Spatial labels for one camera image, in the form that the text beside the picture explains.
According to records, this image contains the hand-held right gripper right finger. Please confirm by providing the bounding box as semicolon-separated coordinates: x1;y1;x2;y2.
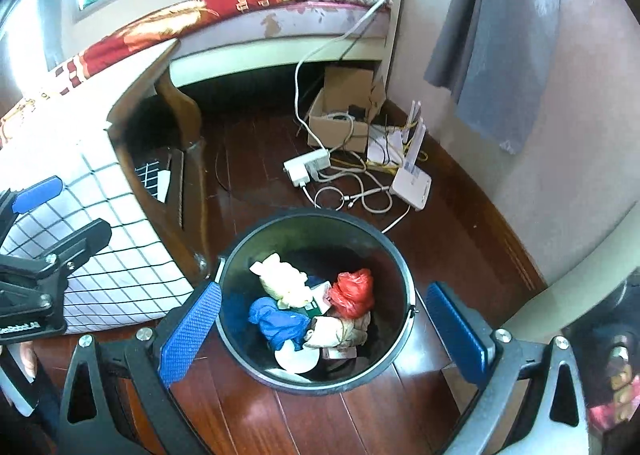
426;281;591;455

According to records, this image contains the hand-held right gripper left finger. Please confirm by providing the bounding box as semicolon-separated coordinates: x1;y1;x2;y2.
59;281;223;455

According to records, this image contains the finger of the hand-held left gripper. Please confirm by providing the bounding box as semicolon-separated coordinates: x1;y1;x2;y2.
0;176;63;242
0;218;112;286

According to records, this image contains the black plastic bucket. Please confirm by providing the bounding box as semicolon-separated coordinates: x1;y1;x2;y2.
214;215;418;396

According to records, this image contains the blue sock ball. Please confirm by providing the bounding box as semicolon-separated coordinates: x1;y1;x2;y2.
248;296;312;352

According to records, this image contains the red plastic bag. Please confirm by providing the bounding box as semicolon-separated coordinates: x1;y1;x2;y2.
327;268;376;321

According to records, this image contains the beige cloth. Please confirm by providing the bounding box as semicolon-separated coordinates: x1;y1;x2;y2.
304;315;372;361

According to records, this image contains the white red carton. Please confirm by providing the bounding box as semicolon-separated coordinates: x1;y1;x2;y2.
311;283;334;312

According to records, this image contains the person's left hand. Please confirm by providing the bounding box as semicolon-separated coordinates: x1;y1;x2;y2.
17;341;40;382

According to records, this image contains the table with checkered cloth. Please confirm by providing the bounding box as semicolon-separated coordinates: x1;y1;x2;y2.
0;40;197;337

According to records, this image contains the flat cardboard piece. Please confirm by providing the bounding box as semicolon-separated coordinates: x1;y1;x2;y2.
440;365;477;392

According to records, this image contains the white side table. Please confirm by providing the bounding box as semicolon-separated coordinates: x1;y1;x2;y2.
500;200;640;337

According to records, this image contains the wooden table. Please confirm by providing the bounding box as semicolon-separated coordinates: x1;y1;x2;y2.
107;40;212;297

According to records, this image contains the white router with antennas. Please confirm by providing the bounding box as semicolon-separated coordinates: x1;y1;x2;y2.
390;100;434;212

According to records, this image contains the white power strip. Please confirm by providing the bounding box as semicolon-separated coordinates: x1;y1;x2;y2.
283;148;332;188

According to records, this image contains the small white modem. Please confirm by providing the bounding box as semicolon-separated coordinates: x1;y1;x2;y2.
367;128;404;167

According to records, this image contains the bed with red blanket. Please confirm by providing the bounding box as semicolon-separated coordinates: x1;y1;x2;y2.
0;0;388;148

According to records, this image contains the open cardboard box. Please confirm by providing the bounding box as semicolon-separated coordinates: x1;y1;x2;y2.
306;66;387;152

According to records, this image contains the pale mattress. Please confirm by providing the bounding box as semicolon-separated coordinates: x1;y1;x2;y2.
172;0;394;62

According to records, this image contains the long grey curtain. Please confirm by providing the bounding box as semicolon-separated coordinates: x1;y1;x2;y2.
425;0;562;157

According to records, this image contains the white cable tangle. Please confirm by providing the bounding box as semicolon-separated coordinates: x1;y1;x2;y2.
300;170;412;232

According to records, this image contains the yellow cable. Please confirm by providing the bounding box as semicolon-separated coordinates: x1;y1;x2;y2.
330;119;432;174

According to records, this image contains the long white cable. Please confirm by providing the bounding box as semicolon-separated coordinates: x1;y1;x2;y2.
294;0;399;137

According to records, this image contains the white bed frame red headboard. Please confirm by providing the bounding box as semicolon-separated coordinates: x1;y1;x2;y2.
167;0;411;92

